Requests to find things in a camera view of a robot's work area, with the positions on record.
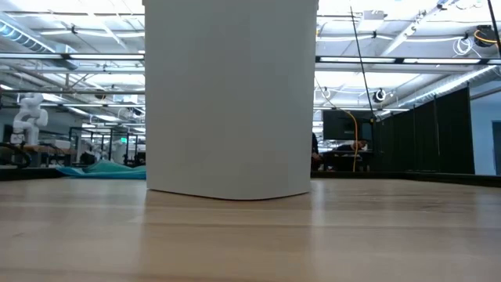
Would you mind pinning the teal cloth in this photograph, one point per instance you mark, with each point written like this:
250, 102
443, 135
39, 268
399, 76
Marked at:
105, 171

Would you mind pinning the black monitor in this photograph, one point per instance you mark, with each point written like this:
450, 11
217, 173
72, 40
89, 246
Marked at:
340, 125

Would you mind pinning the black partition wall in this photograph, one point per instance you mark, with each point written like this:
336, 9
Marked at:
426, 137

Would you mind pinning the long ceiling light fixture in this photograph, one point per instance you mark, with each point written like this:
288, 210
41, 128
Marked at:
391, 60
102, 56

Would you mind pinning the wooden top workbench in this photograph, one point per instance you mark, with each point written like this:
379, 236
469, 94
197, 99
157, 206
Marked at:
47, 149

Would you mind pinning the black office desk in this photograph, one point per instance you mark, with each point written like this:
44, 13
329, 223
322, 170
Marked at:
344, 160

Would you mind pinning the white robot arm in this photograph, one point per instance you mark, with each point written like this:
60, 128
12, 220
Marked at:
28, 117

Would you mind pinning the black metal frame rack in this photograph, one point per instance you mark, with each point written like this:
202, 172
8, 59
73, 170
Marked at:
111, 149

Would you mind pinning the person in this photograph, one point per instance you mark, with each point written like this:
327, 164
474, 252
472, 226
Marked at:
315, 150
356, 146

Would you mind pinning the white plastic trash bin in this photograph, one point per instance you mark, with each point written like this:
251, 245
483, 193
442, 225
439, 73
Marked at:
231, 102

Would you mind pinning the grey ceiling air duct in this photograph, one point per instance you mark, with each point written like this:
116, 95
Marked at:
23, 37

